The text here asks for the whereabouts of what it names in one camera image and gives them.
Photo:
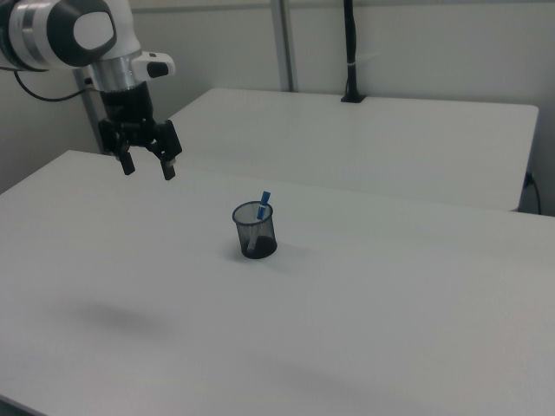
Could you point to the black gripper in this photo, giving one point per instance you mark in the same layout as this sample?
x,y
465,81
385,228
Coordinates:
x,y
128,108

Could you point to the black pole with base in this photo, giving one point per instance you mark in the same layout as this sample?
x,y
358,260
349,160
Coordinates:
x,y
350,43

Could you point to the blue and white marker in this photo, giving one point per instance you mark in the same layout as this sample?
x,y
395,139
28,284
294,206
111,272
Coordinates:
x,y
263,203

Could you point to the grey vertical wall profile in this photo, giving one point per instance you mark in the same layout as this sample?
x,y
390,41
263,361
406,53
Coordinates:
x,y
286,43

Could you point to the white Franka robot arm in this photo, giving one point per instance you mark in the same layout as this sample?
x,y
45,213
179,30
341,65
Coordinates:
x,y
43,34

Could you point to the black mesh pen cup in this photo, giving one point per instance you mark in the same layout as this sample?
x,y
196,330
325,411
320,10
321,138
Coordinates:
x,y
261,248

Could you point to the white rectangular table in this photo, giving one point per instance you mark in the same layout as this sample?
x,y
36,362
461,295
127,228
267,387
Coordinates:
x,y
347,143

